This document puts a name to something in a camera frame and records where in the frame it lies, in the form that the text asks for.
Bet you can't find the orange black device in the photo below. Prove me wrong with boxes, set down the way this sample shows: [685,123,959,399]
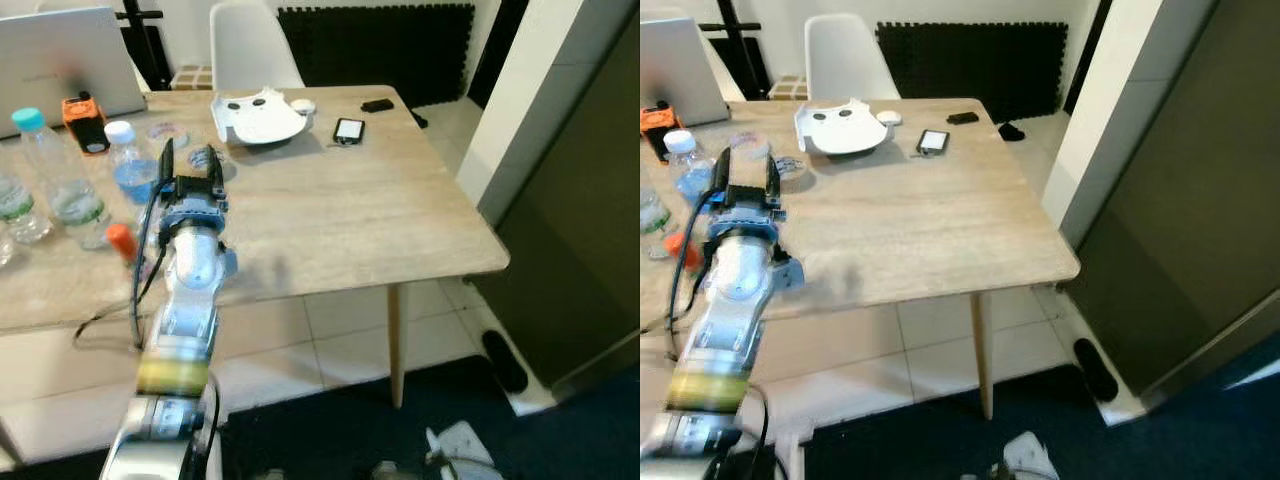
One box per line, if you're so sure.
[640,100,673,164]
[61,92,111,156]

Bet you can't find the small orange cap bottle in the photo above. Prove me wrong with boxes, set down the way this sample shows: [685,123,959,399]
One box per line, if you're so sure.
[106,223,143,269]
[664,232,701,276]

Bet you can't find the green label water bottle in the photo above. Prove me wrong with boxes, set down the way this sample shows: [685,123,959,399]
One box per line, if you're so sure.
[0,168,53,247]
[640,180,673,263]

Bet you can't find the teal cap water bottle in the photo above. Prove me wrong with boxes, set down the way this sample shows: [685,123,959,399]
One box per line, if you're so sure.
[11,107,113,251]

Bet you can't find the silver laptop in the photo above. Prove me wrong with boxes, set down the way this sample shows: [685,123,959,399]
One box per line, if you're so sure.
[640,15,731,128]
[0,7,148,139]

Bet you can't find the white plastic chair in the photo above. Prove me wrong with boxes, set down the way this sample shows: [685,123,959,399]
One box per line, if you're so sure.
[805,12,901,101]
[209,0,306,93]

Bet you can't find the black metal stand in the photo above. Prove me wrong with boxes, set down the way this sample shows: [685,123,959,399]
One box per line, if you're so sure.
[115,0,176,93]
[700,0,776,101]

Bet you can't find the light wooden table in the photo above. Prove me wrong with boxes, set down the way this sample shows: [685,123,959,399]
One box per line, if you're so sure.
[0,85,511,336]
[640,97,1083,346]

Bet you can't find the grey-blue left wrist camera mount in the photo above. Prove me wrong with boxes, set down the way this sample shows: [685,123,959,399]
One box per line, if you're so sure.
[157,195,231,237]
[704,205,793,243]

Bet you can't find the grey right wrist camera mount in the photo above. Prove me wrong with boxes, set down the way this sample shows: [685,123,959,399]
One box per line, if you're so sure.
[425,420,496,480]
[1003,430,1063,480]

